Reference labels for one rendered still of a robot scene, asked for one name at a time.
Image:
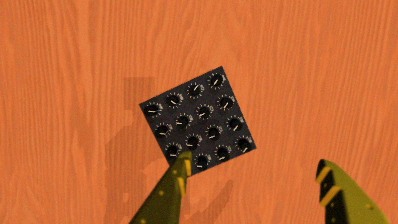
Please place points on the black knob box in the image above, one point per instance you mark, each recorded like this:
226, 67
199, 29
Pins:
195, 118

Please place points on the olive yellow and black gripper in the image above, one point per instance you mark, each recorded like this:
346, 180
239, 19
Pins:
345, 202

